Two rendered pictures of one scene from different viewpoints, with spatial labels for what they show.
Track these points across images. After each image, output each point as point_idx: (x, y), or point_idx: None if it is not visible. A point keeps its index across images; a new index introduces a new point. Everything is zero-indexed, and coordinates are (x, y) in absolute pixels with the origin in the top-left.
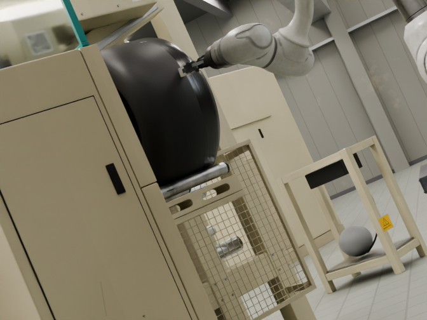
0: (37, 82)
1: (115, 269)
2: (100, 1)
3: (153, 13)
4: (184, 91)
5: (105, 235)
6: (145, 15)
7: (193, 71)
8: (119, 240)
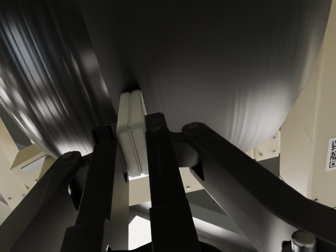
0: None
1: None
2: (129, 182)
3: (28, 161)
4: (142, 18)
5: None
6: (42, 159)
7: (129, 131)
8: None
